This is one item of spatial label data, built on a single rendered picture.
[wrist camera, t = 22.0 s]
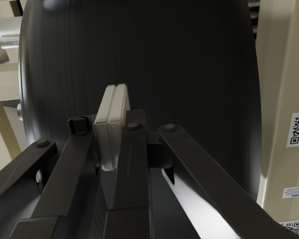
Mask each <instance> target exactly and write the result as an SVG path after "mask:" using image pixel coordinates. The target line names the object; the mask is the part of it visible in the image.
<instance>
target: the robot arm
mask: <svg viewBox="0 0 299 239"><path fill-rule="evenodd" d="M67 124H68V128H69V132H70V136H69V138H68V140H67V142H64V143H61V144H56V141H55V139H53V138H43V139H39V140H37V141H35V142H33V143H32V144H31V145H30V146H28V147H27V148H26V149H25V150H24V151H22V152H21V153H20V154H19V155H18V156H17V157H15V158H14V159H13V160H12V161H11V162H10V163H8V164H7V165H6V166H5V167H4V168H3V169H1V170H0V239H89V234H90V229H91V224H92V219H93V213H94V208H95V203H96V198H97V194H98V188H99V183H100V179H101V174H102V171H101V166H100V163H101V164H102V169H103V170H105V171H112V170H114V169H115V168H116V177H115V184H114V192H113V200H112V209H109V210H107V213H106V219H105V226H104V232H103V239H155V231H154V217H153V203H152V189H151V172H150V167H151V168H162V174H163V175H164V177H165V179H166V181H167V182H168V184H169V186H170V187H171V189H172V191H173V192H174V194H175V196H176V197H177V199H178V201H179V202H180V204H181V206H182V207H183V209H184V211H185V213H186V214H187V216H188V217H189V219H190V221H191V222H192V224H193V226H194V227H195V229H196V231H197V233H198V234H199V236H200V238H201V239H299V235H298V234H296V233H295V232H293V231H291V230H289V229H288V228H286V227H284V226H282V225H281V224H279V223H277V222H276V221H275V220H274V219H273V218H272V217H271V216H270V215H269V214H268V213H267V212H266V211H265V210H264V209H263V208H262V207H261V206H260V205H259V204H258V203H257V202H256V201H255V200H254V199H253V198H252V197H251V196H250V195H249V194H248V193H247V192H246V191H245V190H244V189H243V188H242V187H241V186H240V185H239V184H238V183H237V182H236V181H235V180H234V179H233V178H232V177H231V176H230V175H229V174H228V173H227V172H226V171H225V170H224V169H223V168H222V167H221V166H220V165H219V164H218V163H217V162H216V161H215V160H214V159H213V158H212V157H211V156H210V155H209V154H208V153H207V152H206V151H205V150H204V149H203V148H202V147H201V146H200V145H199V144H198V143H197V142H196V141H195V140H194V139H193V138H192V137H191V136H190V135H189V134H188V133H187V131H186V130H185V129H184V128H183V127H182V126H180V125H177V124H166V125H163V126H161V127H159V129H158V132H153V131H149V130H147V126H146V117H145V111H144V110H142V109H137V110H130V103H129V97H128V89H127V85H125V83H124V84H118V86H115V85H108V86H107V87H106V90H105V93H104V96H103V99H102V102H101V105H100V107H99V110H98V113H97V114H95V115H80V116H75V117H72V118H70V119H69V120H68V121H67ZM37 173H38V176H39V180H38V181H37V180H36V175H37Z"/></svg>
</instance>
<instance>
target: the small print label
mask: <svg viewBox="0 0 299 239"><path fill-rule="evenodd" d="M290 197H299V187H290V188H284V192H283V196H282V198H290Z"/></svg>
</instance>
